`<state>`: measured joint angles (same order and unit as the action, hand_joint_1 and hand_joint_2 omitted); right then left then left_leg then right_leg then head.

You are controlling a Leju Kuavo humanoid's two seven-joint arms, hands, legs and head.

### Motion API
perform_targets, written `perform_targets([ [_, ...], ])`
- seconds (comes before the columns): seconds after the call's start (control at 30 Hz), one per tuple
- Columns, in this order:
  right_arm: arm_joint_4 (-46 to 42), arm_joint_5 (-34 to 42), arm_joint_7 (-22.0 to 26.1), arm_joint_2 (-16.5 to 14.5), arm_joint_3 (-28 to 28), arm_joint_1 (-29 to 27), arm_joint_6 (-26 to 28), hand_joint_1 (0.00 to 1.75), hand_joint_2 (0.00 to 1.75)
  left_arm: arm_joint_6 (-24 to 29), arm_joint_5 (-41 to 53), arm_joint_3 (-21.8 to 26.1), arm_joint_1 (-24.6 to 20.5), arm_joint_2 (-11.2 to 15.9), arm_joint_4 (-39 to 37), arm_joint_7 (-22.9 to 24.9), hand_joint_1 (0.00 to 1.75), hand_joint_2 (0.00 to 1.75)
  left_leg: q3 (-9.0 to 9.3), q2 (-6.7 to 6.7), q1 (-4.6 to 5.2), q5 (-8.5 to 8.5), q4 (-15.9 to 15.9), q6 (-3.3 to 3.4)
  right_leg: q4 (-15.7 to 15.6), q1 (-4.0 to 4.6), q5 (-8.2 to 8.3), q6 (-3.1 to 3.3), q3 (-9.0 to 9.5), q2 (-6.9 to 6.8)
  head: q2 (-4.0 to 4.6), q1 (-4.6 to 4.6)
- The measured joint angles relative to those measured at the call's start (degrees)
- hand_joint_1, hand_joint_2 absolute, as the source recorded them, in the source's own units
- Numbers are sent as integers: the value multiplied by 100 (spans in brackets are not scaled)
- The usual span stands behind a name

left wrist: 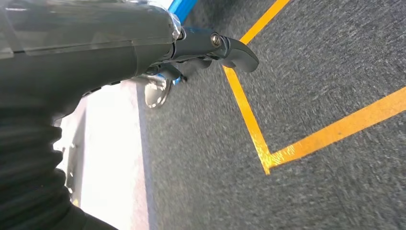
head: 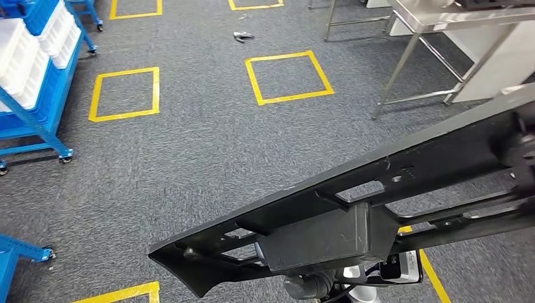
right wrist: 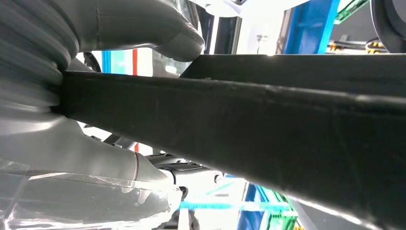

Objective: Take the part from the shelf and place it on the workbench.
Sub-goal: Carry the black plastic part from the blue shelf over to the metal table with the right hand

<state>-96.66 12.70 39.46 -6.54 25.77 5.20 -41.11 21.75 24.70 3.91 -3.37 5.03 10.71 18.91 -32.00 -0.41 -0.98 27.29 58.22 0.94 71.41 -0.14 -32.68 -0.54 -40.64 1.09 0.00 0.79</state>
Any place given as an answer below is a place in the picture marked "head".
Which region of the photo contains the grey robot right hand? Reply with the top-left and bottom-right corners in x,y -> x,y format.
283,270 -> 338,302

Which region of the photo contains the black plastic bracket part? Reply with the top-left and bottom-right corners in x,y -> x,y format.
148,81 -> 535,299

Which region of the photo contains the blue metal shelf rack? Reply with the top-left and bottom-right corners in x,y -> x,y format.
0,0 -> 99,177
0,234 -> 56,303
66,0 -> 105,33

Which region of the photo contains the yellow floor tape square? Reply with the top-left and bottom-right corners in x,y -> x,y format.
397,225 -> 452,303

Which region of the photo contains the small metal object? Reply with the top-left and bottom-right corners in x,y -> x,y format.
232,30 -> 256,44

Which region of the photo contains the stainless steel table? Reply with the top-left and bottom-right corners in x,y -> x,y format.
307,0 -> 394,43
371,0 -> 535,121

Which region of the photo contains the blue plastic bin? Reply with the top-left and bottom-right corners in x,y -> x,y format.
0,39 -> 81,131
0,0 -> 59,37

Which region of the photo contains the dark object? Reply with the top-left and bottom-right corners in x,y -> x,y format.
456,0 -> 535,11

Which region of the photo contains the white plastic bin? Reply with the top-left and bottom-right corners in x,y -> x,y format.
0,18 -> 50,110
37,0 -> 82,70

